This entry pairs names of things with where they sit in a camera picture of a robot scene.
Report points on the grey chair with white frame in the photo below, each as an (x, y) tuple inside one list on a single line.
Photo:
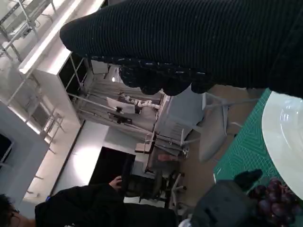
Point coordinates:
[(213, 132)]

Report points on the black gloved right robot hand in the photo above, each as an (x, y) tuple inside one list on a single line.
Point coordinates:
[(189, 37)]

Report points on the black office chair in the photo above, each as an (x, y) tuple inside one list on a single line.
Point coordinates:
[(154, 186)]

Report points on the red toy grape bunch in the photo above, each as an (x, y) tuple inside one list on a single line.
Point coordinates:
[(277, 203)]

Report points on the green cutting mat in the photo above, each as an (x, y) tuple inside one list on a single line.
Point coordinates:
[(246, 146)]

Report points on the white shelving unit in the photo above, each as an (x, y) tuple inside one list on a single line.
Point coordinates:
[(52, 94)]

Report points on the white cabinet with mesh door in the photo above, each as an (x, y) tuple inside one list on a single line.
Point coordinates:
[(182, 111)]

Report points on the black screen panel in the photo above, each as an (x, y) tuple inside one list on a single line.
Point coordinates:
[(111, 165)]

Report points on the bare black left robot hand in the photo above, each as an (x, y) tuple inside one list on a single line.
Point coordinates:
[(222, 205)]

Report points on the white plate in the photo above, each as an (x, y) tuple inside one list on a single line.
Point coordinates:
[(284, 132)]

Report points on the person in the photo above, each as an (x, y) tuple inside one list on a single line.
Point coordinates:
[(90, 205)]

